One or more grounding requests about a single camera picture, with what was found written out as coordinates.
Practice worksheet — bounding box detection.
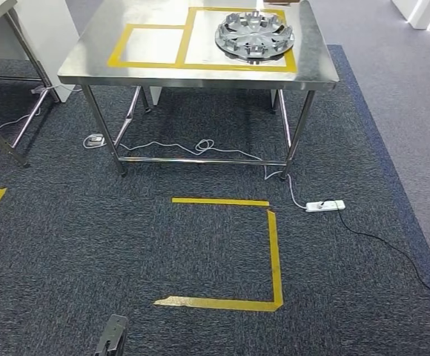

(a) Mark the silver plastic wheel cover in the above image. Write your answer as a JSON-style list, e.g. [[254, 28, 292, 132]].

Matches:
[[214, 10, 296, 65]]

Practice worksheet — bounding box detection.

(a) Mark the yellow tape on workbench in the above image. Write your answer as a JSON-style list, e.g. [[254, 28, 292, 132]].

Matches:
[[106, 5, 299, 74]]

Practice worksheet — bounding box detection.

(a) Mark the stainless steel workbench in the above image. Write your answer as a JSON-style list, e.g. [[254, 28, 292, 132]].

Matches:
[[57, 0, 340, 181]]

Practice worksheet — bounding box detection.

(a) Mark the white power strip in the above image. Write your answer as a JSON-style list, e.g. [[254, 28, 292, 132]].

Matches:
[[305, 199, 346, 214]]

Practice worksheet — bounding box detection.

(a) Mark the white desk panel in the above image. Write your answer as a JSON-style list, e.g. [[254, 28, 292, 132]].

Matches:
[[14, 0, 82, 105]]

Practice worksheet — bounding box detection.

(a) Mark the stainless steel table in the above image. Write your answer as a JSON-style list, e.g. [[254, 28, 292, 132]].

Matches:
[[0, 0, 60, 168]]

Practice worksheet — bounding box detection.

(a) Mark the white lit plinth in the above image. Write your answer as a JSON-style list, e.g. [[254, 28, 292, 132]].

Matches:
[[390, 0, 430, 32]]

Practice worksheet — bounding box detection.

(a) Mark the white floor cable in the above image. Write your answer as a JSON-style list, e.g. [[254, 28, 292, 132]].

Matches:
[[0, 83, 83, 137], [83, 132, 309, 212]]

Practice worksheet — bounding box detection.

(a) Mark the white cable plug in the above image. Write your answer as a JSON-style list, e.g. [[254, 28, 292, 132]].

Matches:
[[83, 133, 107, 151]]

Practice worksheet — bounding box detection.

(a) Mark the black floor cable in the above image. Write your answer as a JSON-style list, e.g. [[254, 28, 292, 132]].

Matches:
[[318, 198, 430, 309]]

